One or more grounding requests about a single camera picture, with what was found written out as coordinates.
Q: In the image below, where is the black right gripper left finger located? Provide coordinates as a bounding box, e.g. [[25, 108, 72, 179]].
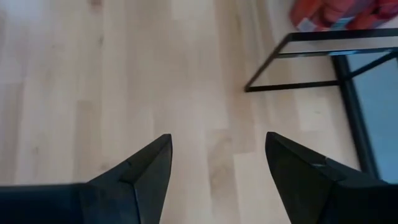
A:
[[0, 133, 174, 224]]

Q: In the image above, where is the wooden shelf black metal frame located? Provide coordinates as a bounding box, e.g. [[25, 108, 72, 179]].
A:
[[244, 18, 398, 93]]

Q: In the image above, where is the orange Fanta can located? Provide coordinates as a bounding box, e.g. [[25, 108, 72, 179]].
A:
[[289, 0, 332, 32], [325, 0, 379, 31]]

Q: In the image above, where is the red cola can dark print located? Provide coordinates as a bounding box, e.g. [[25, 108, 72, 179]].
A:
[[376, 0, 398, 20]]

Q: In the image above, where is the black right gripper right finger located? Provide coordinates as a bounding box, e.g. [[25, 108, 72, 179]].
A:
[[265, 131, 398, 224]]

